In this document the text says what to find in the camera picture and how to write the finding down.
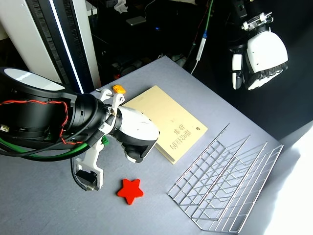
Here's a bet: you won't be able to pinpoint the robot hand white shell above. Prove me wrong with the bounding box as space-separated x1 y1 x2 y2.
229 28 289 91
112 105 161 164

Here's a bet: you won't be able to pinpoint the beige hardcover book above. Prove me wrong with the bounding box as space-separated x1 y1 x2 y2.
121 85 209 165

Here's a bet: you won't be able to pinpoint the yellow toy brick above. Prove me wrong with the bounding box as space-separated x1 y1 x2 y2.
112 84 127 95

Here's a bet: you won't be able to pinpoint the dark power strip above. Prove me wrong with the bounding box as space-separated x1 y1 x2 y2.
111 57 147 79

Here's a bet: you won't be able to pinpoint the red star block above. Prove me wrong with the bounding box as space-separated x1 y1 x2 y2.
116 178 145 206

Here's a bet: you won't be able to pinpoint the silver flat device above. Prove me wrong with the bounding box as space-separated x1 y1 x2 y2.
126 16 147 26

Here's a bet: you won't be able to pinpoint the crumpled white paper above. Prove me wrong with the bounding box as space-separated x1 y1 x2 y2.
114 0 128 14

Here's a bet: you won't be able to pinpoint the grey table cloth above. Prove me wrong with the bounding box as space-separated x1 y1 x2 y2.
0 55 301 235

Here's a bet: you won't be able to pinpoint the white column with light strip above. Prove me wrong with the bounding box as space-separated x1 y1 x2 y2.
0 0 101 94

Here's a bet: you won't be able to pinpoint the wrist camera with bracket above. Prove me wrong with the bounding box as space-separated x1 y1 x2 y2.
70 137 105 193

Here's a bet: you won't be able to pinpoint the white cable with blue plug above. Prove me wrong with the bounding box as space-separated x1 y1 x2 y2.
190 29 209 74

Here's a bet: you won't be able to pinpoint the silver wire rack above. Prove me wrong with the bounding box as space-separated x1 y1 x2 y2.
167 122 284 233

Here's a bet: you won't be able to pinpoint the thin white cable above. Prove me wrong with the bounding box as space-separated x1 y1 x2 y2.
143 0 157 19

